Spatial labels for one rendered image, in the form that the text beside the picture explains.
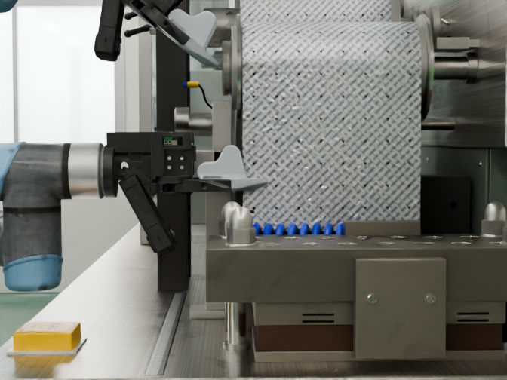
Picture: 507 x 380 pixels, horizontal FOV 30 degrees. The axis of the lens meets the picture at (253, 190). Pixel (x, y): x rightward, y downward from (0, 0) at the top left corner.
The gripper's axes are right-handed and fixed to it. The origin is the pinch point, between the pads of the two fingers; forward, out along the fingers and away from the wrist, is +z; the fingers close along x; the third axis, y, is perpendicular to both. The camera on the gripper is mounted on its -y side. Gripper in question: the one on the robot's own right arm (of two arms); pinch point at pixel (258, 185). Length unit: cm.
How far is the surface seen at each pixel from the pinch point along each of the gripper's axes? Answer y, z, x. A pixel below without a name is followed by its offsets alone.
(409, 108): 10.1, 19.9, -0.3
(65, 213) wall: -46, -122, 556
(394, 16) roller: 25.3, 22.2, 24.1
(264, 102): 11.0, 0.8, -0.3
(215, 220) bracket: -5.2, -5.8, 7.8
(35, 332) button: -16.7, -26.8, -13.2
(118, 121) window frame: 19, -84, 555
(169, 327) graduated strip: -19.0, -11.9, 1.0
